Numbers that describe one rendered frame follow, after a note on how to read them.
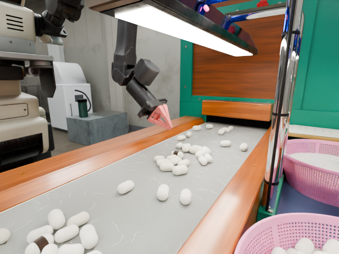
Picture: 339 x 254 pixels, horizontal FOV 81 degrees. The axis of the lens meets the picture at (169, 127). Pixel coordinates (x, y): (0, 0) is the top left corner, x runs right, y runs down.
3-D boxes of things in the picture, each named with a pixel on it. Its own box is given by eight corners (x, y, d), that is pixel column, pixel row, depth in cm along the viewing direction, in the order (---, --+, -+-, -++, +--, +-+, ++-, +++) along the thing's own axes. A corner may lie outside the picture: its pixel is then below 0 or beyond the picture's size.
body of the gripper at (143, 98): (169, 101, 67) (155, 86, 69) (150, 105, 59) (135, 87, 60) (159, 114, 70) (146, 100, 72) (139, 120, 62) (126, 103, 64)
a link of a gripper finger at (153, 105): (181, 120, 63) (162, 99, 65) (168, 125, 57) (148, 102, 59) (169, 133, 66) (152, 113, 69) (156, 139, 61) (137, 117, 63)
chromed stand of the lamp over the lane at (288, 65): (183, 201, 48) (187, -11, 37) (214, 170, 64) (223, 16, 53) (272, 234, 37) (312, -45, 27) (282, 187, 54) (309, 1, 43)
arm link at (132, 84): (132, 88, 72) (121, 88, 67) (142, 73, 68) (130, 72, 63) (144, 102, 70) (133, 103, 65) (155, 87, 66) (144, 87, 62)
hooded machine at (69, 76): (96, 127, 402) (90, 62, 373) (70, 134, 355) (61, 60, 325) (75, 124, 433) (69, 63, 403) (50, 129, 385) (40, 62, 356)
